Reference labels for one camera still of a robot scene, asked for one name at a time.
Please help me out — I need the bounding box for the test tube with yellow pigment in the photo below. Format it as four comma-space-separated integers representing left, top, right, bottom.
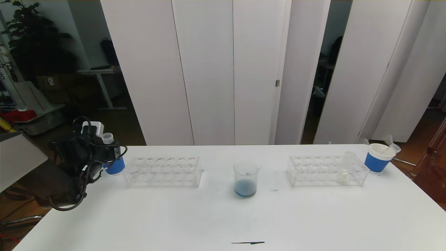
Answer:
336, 151, 355, 184

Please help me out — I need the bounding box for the black backpack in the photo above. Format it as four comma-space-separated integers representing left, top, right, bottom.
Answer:
100, 38, 121, 67

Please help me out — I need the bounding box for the yellow tool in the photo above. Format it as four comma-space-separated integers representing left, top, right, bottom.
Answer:
0, 117, 16, 133

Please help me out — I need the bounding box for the cardboard box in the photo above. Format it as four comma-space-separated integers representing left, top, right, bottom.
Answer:
37, 74, 70, 91

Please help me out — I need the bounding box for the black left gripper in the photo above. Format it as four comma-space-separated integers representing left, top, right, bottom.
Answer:
92, 139, 122, 165

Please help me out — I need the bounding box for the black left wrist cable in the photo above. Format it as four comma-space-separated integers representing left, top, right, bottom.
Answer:
48, 116, 128, 212

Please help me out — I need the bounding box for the dark green potted plant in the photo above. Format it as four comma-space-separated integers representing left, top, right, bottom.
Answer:
0, 0, 79, 82

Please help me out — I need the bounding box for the white standing desk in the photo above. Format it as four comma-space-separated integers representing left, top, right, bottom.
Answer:
77, 67, 128, 111

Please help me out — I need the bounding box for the clear glass beaker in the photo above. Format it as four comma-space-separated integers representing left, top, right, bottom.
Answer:
233, 159, 261, 199

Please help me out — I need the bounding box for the white leaning board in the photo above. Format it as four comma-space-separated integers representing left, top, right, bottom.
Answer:
14, 80, 47, 113

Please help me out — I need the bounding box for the white partition panel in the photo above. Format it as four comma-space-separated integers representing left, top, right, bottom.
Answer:
275, 0, 331, 145
313, 0, 413, 145
369, 0, 446, 144

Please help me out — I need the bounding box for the clear acrylic test tube rack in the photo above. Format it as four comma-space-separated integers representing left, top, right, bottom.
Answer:
286, 154, 369, 188
124, 156, 204, 188

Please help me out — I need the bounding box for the white partition foot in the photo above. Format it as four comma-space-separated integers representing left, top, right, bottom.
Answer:
362, 135, 394, 147

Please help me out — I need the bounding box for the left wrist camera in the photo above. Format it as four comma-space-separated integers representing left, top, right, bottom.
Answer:
81, 121, 105, 137

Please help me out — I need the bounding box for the white equipment base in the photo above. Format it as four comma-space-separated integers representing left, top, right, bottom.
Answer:
14, 103, 67, 136

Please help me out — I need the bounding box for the white paper cup blue sleeve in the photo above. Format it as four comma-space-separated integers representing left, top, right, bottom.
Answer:
104, 157, 125, 176
364, 143, 397, 174

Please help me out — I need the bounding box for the brown wooden stand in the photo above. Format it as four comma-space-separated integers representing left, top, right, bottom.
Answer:
409, 117, 446, 210

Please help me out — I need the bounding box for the grey metal bar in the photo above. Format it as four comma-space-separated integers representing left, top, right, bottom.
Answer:
0, 215, 45, 230

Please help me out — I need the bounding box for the white three-panel folding screen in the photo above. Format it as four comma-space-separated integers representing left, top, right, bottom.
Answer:
101, 0, 291, 146

